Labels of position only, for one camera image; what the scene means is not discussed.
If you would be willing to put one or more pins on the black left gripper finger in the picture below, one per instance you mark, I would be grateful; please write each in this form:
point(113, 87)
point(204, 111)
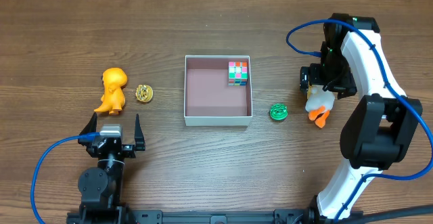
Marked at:
point(87, 135)
point(139, 136)

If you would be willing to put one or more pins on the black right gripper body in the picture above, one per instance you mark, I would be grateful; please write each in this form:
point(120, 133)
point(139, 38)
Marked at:
point(305, 78)

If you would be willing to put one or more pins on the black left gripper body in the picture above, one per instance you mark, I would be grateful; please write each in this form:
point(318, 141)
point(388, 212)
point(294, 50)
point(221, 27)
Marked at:
point(113, 149)

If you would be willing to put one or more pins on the white plush duck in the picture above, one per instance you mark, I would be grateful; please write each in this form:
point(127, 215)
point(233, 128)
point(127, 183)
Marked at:
point(319, 104)

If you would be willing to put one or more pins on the multicoloured puzzle cube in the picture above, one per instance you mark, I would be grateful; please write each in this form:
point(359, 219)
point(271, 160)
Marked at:
point(237, 73)

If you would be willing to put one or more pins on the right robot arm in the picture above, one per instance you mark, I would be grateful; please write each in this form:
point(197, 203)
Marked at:
point(380, 129)

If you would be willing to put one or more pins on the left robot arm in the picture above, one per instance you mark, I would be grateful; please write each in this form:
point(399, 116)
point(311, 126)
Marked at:
point(101, 186)

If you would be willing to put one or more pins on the orange dinosaur toy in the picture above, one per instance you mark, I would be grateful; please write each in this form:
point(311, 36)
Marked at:
point(113, 99)

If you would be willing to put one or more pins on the gold lattice wheel toy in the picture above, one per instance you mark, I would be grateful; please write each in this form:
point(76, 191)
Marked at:
point(144, 93)

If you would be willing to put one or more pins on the green lattice wheel toy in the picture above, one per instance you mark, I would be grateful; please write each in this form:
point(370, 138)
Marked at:
point(278, 112)

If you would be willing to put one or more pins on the white box pink interior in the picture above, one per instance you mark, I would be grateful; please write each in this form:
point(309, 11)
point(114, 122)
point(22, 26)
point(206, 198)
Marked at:
point(209, 99)

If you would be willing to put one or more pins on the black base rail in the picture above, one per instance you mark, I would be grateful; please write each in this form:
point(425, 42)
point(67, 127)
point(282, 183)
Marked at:
point(289, 216)

